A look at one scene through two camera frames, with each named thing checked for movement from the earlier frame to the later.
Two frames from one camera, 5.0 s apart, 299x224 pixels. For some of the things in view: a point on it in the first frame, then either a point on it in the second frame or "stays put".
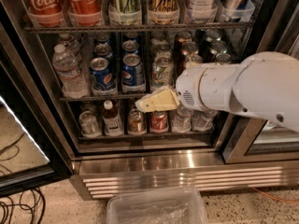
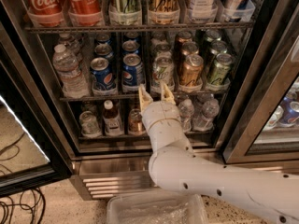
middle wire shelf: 123,97 stays put
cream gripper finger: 162,100 -> 159,115
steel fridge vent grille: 97,179 stays put
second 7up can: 162,49 stays put
